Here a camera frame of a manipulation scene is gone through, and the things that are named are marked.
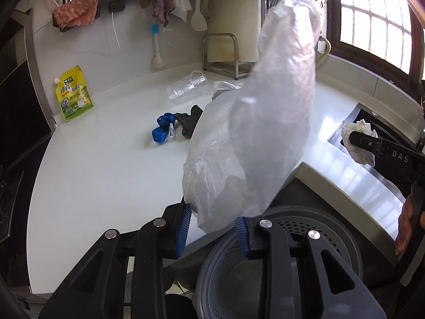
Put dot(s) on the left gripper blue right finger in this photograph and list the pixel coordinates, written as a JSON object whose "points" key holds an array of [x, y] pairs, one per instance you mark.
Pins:
{"points": [[243, 235]]}

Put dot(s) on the clear plastic bag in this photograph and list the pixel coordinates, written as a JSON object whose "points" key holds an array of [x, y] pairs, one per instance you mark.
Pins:
{"points": [[248, 140]]}

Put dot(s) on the grey perforated trash bin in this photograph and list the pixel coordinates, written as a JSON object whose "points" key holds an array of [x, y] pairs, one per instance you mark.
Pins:
{"points": [[300, 260]]}

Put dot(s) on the steel cutting board rack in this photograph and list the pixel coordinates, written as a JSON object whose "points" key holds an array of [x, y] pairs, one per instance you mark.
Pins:
{"points": [[220, 55]]}

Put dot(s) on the black kitchen sink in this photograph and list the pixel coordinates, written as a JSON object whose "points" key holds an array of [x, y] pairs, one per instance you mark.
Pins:
{"points": [[399, 186]]}

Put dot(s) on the dark grey cloth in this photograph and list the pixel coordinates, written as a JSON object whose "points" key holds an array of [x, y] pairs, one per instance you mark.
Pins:
{"points": [[189, 121]]}

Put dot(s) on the clear plastic cup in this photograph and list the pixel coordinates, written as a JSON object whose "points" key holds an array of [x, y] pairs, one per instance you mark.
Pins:
{"points": [[192, 86]]}

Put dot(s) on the pink orange cloth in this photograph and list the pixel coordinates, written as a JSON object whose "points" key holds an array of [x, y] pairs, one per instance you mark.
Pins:
{"points": [[75, 13]]}

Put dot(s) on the white rice paddle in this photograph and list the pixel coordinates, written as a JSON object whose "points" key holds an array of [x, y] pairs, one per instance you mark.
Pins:
{"points": [[198, 22]]}

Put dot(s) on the white cutting board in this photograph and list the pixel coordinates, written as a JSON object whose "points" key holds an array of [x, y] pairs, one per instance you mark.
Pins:
{"points": [[242, 18]]}

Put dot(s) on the white tissue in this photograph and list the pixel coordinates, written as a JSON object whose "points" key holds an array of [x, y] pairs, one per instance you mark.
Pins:
{"points": [[221, 87]]}

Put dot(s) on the white hanging cloth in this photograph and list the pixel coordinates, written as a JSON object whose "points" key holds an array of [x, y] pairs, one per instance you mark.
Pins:
{"points": [[181, 9]]}

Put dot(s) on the blue white bottle brush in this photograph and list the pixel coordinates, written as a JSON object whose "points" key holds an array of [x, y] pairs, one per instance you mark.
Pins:
{"points": [[157, 60]]}

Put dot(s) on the yellow green sauce pouch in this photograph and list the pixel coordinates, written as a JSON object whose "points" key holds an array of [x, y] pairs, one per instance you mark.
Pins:
{"points": [[72, 93]]}

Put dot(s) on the mauve hanging cloth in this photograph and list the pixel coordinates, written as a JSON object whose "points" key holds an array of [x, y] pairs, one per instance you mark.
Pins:
{"points": [[161, 10]]}

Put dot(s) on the person's right hand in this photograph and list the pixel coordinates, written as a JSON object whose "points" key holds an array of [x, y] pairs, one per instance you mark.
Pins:
{"points": [[405, 229]]}

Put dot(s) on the window with dark frame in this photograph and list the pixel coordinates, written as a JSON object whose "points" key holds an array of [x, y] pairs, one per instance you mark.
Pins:
{"points": [[383, 36]]}

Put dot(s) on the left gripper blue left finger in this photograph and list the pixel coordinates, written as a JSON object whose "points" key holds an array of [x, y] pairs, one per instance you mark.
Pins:
{"points": [[184, 218]]}

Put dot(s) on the white straw on wall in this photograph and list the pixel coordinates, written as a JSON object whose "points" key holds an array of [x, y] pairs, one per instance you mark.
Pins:
{"points": [[114, 30]]}

